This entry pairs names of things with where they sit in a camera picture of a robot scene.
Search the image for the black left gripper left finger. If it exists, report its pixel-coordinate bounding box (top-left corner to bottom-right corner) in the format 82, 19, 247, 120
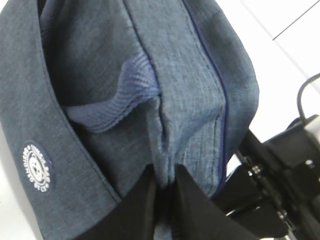
76, 164, 157, 240

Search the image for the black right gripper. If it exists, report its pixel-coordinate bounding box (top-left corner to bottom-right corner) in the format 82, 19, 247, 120
224, 115, 320, 240

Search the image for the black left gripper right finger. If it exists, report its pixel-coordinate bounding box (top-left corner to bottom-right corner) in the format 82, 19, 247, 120
172, 164, 253, 240

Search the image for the dark blue lunch bag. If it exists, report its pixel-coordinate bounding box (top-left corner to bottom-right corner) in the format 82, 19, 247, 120
0, 0, 259, 240

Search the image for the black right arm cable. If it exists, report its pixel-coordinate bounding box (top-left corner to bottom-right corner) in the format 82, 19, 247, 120
296, 73, 320, 121

